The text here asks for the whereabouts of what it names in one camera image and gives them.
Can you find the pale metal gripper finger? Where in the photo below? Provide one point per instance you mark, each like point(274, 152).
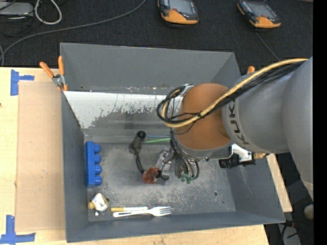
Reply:
point(159, 172)
point(163, 177)

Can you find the red-brown lumpy toy food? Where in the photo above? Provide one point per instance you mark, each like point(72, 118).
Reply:
point(149, 176)

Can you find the green thin stick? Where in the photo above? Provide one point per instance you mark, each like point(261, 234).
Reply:
point(157, 140)

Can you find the white plastic fork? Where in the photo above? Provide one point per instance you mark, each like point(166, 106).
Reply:
point(158, 210)

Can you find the white and yellow toy figure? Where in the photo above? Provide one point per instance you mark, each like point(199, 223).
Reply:
point(99, 201)

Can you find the blue toy brick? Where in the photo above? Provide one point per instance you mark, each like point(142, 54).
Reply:
point(91, 165)

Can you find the grey metal bin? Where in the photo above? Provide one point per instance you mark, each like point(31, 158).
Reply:
point(122, 68)

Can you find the brown cardboard board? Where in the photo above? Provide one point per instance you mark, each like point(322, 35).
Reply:
point(38, 149)

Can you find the black cylinder on white bracket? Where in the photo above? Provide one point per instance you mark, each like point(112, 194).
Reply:
point(233, 161)

